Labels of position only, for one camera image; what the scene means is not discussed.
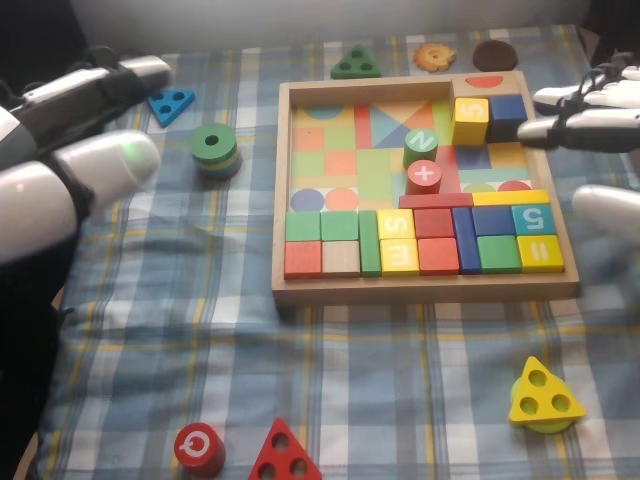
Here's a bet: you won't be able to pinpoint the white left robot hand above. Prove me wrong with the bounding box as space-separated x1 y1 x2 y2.
0 47 174 266

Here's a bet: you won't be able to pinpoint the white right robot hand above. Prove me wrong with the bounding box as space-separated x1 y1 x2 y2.
517 49 640 242

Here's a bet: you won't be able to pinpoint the green cylinder block letter N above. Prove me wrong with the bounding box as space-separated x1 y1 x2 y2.
402 127 440 171

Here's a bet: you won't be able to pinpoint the red cylinder block plus sign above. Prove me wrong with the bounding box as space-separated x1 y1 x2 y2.
405 160 444 197

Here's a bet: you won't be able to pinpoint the dark blue cube block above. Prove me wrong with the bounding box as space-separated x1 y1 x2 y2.
487 94 531 144

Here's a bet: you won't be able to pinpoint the blue triangle block three holes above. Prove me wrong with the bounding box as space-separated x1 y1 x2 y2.
147 89 196 129

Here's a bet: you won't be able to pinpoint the yellow cube block number 5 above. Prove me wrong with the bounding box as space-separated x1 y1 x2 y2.
451 97 490 146

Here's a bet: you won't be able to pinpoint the green triangle block three holes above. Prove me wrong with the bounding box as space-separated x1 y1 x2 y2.
329 43 383 80

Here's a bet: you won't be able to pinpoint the yellow triangle block three holes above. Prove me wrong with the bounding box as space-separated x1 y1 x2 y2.
508 355 588 426

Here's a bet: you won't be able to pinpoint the red round disc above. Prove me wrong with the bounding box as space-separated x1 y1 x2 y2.
173 422 227 477

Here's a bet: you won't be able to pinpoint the red triangle block three holes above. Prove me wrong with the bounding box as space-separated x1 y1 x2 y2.
248 417 324 480

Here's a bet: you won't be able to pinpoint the round brown chocolate biscuit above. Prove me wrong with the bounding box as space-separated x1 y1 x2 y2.
472 39 519 72

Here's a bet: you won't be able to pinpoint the black fabric screen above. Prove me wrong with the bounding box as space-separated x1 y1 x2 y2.
0 0 101 96

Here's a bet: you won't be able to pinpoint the tan flower-shaped biscuit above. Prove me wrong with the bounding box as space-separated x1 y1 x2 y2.
412 42 458 74

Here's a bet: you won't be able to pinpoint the blue plaid table cloth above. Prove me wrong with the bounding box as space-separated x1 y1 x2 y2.
37 24 640 480

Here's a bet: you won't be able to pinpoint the wooden tray with printed pattern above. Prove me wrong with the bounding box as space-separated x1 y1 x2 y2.
271 69 581 305

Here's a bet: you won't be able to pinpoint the blue wooden ring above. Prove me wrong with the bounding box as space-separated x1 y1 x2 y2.
195 160 242 174

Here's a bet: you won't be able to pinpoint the red wooden ring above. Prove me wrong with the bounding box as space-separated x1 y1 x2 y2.
198 149 244 181

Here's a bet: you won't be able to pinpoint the green wooden ring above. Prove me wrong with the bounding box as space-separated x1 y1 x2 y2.
191 123 238 162

